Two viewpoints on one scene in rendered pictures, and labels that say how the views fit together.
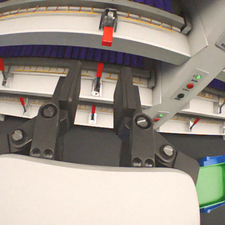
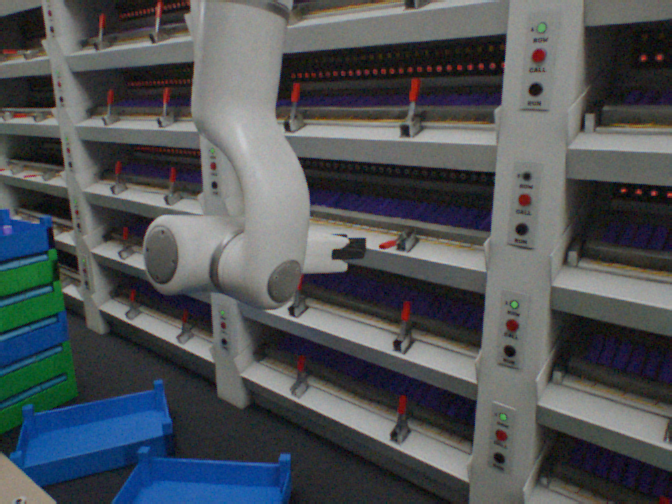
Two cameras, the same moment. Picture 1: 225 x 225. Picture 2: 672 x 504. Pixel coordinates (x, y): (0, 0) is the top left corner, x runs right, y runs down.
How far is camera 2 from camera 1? 0.72 m
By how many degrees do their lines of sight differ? 60
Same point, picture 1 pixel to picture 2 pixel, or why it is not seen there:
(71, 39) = (374, 259)
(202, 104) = (612, 411)
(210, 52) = (508, 257)
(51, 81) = (353, 326)
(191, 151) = not seen: outside the picture
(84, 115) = (388, 427)
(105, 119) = (422, 444)
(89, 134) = (388, 487)
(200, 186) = not seen: outside the picture
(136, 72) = (464, 332)
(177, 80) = (487, 316)
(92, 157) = not seen: outside the picture
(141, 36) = (432, 256)
